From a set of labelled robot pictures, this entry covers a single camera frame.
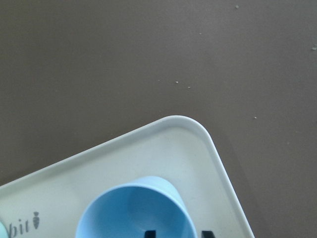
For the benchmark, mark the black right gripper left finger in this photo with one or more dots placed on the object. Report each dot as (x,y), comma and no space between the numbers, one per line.
(150,234)

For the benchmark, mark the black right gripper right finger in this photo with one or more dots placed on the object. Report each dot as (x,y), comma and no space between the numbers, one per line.
(207,234)

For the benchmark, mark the blue cup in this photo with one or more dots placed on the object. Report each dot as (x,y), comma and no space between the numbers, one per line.
(130,209)

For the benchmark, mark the green cup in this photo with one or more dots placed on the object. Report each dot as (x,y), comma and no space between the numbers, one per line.
(3,231)

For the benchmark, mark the cream rabbit tray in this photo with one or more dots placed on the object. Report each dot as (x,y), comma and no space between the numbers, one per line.
(49,203)

